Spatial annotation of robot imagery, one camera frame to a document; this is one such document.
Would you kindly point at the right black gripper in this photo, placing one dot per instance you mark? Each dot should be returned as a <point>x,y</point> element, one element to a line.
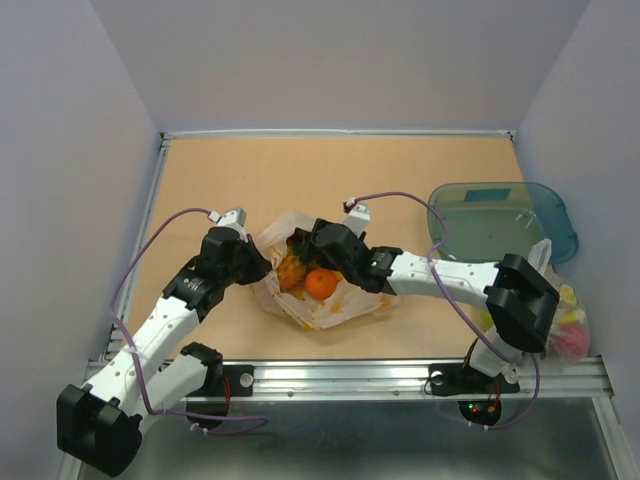
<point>310,244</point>

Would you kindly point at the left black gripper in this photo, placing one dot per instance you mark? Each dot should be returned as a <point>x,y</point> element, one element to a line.
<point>259,264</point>

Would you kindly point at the orange mandarin fruit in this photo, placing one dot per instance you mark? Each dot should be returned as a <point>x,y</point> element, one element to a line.
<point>320,283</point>

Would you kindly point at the small toy pineapple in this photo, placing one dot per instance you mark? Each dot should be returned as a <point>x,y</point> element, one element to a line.
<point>292,270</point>

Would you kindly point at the orange printed plastic bag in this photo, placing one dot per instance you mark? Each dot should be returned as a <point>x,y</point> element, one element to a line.
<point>346,303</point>

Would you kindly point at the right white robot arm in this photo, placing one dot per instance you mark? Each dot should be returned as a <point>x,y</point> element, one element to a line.
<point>404,274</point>

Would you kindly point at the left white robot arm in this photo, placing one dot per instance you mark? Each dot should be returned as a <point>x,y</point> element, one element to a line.
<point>102,422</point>

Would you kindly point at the bag of green fruit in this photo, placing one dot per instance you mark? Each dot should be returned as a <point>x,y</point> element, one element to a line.
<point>565,325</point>

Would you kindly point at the teal plastic tray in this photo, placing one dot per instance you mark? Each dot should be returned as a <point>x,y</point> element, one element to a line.
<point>481,222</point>

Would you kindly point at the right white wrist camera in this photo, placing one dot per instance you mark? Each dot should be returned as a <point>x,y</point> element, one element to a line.
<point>357,216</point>

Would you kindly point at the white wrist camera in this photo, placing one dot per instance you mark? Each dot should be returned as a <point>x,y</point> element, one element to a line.
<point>357,216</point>
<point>234,219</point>

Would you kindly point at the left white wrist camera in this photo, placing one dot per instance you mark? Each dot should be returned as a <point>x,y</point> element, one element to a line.
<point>234,219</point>

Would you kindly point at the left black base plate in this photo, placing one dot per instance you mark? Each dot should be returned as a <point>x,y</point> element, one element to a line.
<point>234,380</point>

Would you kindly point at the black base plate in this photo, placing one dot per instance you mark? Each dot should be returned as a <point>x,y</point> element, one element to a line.
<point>452,379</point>
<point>234,380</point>

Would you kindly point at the aluminium left rail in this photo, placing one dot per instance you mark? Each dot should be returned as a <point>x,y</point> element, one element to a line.
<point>128,286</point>

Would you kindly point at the aluminium rail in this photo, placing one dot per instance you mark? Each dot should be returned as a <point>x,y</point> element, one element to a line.
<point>509,134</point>
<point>325,380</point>
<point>128,286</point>

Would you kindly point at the aluminium back rail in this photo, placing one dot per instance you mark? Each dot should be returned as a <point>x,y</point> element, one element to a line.
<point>509,134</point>

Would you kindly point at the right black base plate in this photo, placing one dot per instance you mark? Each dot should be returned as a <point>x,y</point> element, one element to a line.
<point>452,379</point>

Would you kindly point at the aluminium front rail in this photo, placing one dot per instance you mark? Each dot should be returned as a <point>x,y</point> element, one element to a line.
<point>325,380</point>

